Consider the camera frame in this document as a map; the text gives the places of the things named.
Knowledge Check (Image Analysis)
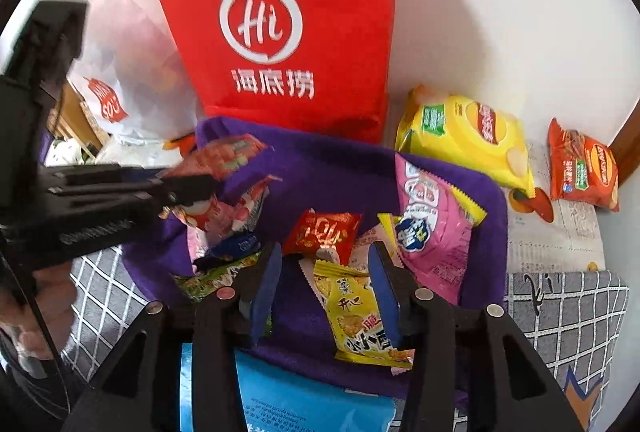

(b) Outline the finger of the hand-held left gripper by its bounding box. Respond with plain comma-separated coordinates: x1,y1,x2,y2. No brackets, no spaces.
120,172,217,219
42,163,173,193

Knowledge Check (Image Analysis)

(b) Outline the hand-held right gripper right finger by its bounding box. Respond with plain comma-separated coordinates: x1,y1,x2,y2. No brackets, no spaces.
367,242,583,432

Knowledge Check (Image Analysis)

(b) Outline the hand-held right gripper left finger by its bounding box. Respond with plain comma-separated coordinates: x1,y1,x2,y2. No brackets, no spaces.
60,242,285,432

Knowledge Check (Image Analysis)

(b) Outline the pink bear snack packet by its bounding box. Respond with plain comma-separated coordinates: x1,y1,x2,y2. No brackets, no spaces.
160,197,236,263

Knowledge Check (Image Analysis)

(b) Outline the yellow cracker snack packet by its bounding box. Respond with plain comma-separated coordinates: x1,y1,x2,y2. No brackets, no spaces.
312,259,416,369

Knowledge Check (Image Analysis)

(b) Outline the red white snack packet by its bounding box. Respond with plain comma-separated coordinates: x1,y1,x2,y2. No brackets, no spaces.
167,134,273,193

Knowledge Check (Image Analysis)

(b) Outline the green snack packet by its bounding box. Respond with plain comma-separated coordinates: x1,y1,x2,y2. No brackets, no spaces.
172,252,273,338

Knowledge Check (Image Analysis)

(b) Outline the small blue snack packet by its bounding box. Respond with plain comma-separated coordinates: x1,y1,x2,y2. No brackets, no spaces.
192,232,263,270

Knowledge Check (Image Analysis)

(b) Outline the pink strawberry snack packet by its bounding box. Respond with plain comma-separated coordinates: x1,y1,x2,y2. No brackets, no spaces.
220,176,283,237

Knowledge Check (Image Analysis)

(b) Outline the red gold-print snack packet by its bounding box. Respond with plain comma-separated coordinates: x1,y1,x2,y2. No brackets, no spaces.
282,209,363,265

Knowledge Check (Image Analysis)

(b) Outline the pink yellow-edged snack packet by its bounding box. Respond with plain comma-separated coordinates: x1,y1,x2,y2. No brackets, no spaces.
377,153,488,307

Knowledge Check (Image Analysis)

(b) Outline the purple towel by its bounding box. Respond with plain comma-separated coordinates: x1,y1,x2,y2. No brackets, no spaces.
122,117,510,413

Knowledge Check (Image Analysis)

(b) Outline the person's left hand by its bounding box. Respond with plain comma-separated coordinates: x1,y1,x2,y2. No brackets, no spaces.
0,262,76,363

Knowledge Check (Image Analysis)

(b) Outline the white plastic bag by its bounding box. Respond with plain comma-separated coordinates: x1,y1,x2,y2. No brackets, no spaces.
65,0,201,145

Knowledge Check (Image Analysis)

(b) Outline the blue tissue pack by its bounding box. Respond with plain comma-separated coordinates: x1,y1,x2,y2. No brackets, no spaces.
179,342,398,432

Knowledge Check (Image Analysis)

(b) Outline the yellow chips bag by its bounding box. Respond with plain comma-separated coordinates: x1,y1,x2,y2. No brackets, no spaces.
395,86,536,200

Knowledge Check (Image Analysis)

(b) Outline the grey checked blanket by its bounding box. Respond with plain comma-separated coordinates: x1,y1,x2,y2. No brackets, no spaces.
60,244,632,432

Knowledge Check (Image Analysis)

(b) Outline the red paper bag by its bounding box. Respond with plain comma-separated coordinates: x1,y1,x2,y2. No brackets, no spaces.
146,0,397,145

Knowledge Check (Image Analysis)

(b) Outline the orange chips bag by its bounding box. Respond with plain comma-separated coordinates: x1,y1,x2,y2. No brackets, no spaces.
547,118,621,213

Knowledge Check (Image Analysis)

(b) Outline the black cable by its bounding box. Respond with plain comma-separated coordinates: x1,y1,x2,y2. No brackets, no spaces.
27,277,68,413

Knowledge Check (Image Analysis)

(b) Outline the brown wooden door frame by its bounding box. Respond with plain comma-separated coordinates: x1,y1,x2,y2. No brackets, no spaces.
607,102,640,193

